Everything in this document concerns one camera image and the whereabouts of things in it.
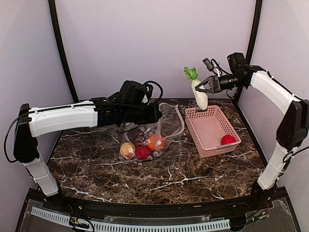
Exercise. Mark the red round fruit toy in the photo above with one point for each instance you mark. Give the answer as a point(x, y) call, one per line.
point(143, 152)

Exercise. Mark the wrinkled white radish toy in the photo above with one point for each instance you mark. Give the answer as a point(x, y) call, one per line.
point(200, 97)

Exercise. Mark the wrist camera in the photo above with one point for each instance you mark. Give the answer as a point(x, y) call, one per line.
point(148, 90)
point(213, 66)

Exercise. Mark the red tomato toy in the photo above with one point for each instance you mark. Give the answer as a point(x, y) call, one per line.
point(227, 139)

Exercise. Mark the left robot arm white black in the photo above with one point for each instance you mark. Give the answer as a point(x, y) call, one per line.
point(31, 135)

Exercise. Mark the orange fruit toy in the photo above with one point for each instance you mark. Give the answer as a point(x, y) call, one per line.
point(156, 142)

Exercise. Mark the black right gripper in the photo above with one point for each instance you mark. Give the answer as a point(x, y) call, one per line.
point(215, 86)

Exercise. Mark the small green radish leaf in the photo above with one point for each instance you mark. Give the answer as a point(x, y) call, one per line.
point(191, 73)

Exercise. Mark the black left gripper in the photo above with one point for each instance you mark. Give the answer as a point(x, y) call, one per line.
point(154, 117)

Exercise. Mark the pink plastic basket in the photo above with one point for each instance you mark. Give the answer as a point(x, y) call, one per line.
point(207, 129)

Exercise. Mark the right black frame post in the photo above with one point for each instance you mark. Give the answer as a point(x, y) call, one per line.
point(254, 30)

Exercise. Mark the white slotted cable duct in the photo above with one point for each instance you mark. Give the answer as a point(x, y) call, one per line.
point(116, 224)

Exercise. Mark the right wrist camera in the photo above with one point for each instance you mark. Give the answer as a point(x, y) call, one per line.
point(213, 66)

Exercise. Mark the yellow peach toy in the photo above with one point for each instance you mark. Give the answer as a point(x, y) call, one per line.
point(127, 150)

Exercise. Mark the black front rail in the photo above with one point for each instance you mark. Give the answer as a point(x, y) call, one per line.
point(226, 208)

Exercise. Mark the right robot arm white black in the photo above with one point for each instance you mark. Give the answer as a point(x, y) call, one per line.
point(292, 117)

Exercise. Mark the black frame post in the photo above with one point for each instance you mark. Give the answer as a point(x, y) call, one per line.
point(254, 30)
point(61, 50)

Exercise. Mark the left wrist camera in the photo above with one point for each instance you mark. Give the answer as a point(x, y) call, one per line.
point(148, 90)

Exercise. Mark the left black frame post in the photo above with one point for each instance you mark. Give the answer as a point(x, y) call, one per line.
point(61, 50)

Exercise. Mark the clear zip top bag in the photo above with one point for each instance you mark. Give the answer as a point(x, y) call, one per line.
point(170, 125)

